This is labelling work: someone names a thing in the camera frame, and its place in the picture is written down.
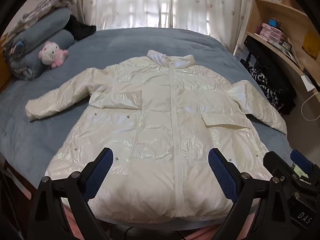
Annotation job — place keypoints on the blue plush bed blanket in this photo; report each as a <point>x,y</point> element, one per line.
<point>37,135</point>

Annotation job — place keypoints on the white shiny puffer jacket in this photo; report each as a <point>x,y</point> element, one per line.
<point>155,120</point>

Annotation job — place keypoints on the black fluffy cloth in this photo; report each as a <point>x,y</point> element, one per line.
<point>80,28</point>

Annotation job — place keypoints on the white cardboard box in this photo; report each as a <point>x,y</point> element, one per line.
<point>242,53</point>

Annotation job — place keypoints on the black and white patterned cloth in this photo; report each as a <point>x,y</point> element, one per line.
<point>261,82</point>

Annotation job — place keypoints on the black bag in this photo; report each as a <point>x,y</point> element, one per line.
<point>275,67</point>

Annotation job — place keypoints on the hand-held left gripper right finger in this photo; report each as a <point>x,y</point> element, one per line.
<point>222,177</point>

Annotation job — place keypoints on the white and pink plush toy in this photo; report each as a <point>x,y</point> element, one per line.
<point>50,52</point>

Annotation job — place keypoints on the wooden shelf unit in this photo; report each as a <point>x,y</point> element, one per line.
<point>295,15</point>

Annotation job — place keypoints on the grey patterned folded blanket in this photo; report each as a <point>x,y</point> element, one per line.
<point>42,7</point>

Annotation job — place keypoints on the yellow paper sheet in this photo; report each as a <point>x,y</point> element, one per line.
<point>311,43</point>

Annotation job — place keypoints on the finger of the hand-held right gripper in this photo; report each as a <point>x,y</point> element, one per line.
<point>301,158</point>
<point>276,163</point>

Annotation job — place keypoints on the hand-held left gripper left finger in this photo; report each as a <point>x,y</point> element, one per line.
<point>101,172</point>

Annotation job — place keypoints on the white paper note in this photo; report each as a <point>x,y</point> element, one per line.
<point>308,82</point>

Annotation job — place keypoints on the row of picture cards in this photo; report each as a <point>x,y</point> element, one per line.
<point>287,47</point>

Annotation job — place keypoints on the white leaf-print sheer curtain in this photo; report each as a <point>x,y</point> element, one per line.
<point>150,2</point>

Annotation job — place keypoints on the stack of pink drawer boxes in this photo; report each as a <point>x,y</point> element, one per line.
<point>273,35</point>

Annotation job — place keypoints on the small blue box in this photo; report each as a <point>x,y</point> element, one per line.
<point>274,23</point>

